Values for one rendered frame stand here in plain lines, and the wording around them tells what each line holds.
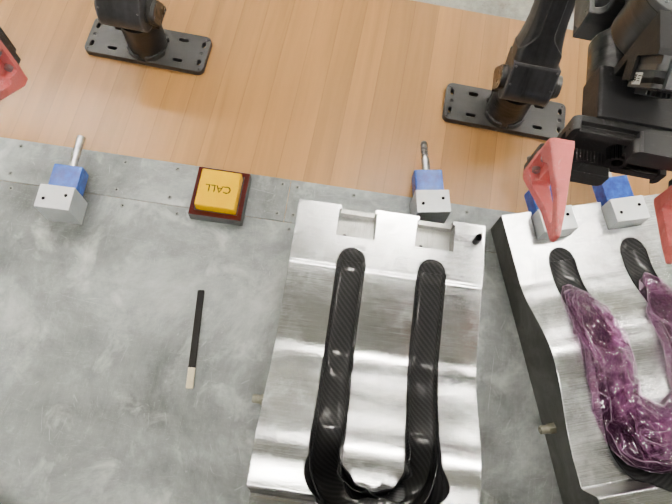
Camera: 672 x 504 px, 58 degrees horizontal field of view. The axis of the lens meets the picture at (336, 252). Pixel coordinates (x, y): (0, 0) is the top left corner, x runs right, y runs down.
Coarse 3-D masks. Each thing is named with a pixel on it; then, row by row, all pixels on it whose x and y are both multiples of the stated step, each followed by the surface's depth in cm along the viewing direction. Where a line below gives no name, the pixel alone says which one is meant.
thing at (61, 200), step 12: (72, 156) 90; (60, 168) 88; (72, 168) 89; (60, 180) 88; (72, 180) 88; (84, 180) 90; (48, 192) 86; (60, 192) 86; (72, 192) 86; (36, 204) 85; (48, 204) 85; (60, 204) 85; (72, 204) 86; (84, 204) 90; (48, 216) 88; (60, 216) 88; (72, 216) 87
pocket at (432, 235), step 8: (424, 224) 85; (432, 224) 85; (440, 224) 85; (448, 224) 85; (416, 232) 85; (424, 232) 85; (432, 232) 86; (440, 232) 86; (448, 232) 86; (416, 240) 85; (424, 240) 85; (432, 240) 85; (440, 240) 85; (448, 240) 85; (432, 248) 85; (440, 248) 85; (448, 248) 85
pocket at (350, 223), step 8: (344, 216) 86; (352, 216) 85; (360, 216) 85; (368, 216) 85; (376, 216) 84; (344, 224) 85; (352, 224) 85; (360, 224) 85; (368, 224) 85; (336, 232) 85; (344, 232) 85; (352, 232) 85; (360, 232) 85; (368, 232) 85
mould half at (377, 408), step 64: (320, 256) 81; (384, 256) 81; (448, 256) 82; (320, 320) 78; (384, 320) 79; (448, 320) 79; (384, 384) 75; (448, 384) 76; (256, 448) 68; (384, 448) 69; (448, 448) 70
